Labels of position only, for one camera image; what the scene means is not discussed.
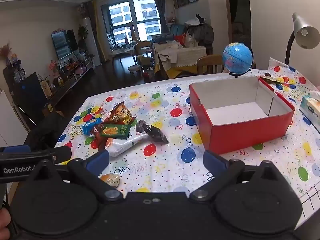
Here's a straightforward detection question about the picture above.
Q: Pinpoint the television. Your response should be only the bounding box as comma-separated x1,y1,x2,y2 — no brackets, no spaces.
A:
51,29,79,60

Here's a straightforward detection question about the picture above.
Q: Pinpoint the gold and red snack packet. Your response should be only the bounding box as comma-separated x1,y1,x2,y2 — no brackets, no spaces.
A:
108,101,137,125

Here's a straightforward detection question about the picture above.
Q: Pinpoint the small round stool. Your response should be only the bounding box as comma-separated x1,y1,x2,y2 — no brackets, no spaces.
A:
128,65,142,77

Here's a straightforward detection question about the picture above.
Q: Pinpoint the large window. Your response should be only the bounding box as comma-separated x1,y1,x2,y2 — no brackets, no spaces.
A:
101,0,162,48

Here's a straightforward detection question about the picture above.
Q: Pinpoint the tissue pack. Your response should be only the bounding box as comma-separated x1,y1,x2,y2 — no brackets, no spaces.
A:
299,91,320,128

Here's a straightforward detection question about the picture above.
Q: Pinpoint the person's left hand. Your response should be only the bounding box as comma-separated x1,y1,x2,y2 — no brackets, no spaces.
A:
0,208,12,233

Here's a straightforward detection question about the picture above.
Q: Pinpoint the flat yellow-green wrapper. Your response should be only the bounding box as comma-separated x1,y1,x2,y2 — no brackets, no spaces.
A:
260,75,284,84

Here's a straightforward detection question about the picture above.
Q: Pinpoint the brown snack packet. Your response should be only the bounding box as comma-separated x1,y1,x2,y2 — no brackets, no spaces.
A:
90,126,110,150

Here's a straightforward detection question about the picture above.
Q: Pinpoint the pile of clothes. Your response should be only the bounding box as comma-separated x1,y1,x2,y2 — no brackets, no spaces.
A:
187,14,214,48

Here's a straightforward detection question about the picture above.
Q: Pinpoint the grey curtain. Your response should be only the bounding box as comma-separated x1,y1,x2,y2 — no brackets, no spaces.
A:
151,0,173,34

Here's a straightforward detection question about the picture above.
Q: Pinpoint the black snack packet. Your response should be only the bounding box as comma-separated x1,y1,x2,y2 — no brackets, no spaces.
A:
145,124,170,145

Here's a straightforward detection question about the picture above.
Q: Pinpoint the small yellow snack packet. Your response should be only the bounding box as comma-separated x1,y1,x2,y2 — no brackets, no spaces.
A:
100,173,121,188

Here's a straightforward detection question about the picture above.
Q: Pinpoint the balloon print tablecloth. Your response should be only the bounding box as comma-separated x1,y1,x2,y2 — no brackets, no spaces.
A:
54,57,320,227

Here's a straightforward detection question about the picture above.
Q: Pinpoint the sofa with cream cover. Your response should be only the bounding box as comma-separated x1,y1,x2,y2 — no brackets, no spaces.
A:
152,40,208,79

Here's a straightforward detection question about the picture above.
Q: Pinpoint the television cabinet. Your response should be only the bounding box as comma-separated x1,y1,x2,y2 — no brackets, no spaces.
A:
45,56,95,110

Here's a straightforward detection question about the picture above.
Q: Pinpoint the grey desk lamp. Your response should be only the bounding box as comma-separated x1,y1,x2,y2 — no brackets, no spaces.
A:
285,12,320,65

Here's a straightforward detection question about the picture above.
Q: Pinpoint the blue snack packet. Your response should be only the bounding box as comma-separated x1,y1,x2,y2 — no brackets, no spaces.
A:
82,118,103,135

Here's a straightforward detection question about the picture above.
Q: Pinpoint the blue globe on black stand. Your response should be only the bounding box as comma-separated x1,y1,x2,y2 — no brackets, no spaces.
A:
222,42,254,78

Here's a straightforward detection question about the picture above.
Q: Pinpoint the white standing air conditioner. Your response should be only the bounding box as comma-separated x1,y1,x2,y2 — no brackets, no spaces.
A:
81,17,100,67

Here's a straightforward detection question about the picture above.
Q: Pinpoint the dark cloth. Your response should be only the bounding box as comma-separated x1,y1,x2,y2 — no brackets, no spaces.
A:
24,111,73,153

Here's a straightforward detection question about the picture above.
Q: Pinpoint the potted plant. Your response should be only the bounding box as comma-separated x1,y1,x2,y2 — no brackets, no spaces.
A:
77,25,89,45

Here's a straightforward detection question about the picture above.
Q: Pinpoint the white snack packet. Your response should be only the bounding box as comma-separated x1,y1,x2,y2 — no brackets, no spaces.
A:
105,131,150,158

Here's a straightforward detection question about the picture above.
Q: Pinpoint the red cardboard box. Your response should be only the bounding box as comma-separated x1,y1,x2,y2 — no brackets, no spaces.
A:
189,76,296,155

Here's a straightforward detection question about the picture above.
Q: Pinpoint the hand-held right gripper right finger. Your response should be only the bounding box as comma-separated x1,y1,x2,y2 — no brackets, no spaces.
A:
190,150,290,203

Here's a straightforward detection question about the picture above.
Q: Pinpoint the green snack packet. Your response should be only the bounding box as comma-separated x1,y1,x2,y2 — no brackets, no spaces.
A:
101,123,132,140

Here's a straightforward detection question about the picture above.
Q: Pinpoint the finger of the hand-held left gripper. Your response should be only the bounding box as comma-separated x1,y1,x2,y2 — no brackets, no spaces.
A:
3,145,32,153
0,146,73,166

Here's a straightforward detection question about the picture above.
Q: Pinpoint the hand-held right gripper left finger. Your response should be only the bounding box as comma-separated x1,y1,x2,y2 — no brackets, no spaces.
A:
26,150,124,203

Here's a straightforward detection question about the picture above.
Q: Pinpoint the black cabinet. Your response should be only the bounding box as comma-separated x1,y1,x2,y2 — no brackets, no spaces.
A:
2,65,48,130

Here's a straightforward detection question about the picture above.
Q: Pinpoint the yellow wooden chair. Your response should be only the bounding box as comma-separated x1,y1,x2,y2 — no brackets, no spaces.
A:
131,25,153,55

